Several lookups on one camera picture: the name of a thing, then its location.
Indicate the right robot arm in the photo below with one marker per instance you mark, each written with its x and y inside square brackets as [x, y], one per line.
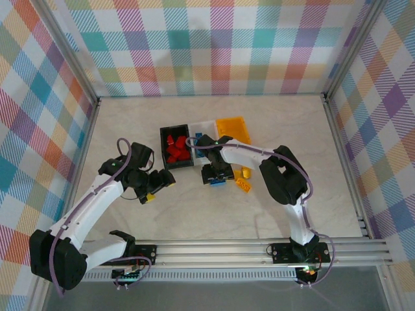
[282, 181]

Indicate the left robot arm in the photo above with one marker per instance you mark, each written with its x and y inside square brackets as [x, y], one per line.
[58, 265]

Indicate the orange-yellow lego brick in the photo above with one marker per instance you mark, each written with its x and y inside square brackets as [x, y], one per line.
[244, 184]

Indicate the yellow lego brick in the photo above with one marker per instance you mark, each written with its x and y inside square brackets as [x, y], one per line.
[245, 172]

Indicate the black plastic container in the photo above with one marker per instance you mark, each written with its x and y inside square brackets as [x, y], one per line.
[178, 166]

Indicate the clear plastic container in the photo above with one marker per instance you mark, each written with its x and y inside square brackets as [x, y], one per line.
[207, 128]

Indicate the orange plastic container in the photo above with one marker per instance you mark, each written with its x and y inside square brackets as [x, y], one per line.
[231, 128]

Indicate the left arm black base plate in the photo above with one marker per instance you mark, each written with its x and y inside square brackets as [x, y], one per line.
[146, 254]

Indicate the left aluminium side rail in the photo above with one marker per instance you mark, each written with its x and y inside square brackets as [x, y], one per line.
[86, 129]

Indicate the aluminium side rail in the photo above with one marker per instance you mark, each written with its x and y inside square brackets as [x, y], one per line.
[343, 155]
[86, 129]

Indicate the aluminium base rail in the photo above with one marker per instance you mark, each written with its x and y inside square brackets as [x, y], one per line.
[210, 254]

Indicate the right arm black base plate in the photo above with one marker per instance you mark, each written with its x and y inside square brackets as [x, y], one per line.
[282, 252]

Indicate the right aluminium side rail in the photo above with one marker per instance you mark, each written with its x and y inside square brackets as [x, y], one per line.
[343, 155]

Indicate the left aluminium frame post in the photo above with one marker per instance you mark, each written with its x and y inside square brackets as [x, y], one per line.
[65, 52]

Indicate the aluminium frame post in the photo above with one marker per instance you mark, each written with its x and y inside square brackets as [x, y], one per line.
[65, 52]
[353, 45]

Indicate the right aluminium frame post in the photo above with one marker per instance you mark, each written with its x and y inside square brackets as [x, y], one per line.
[353, 45]

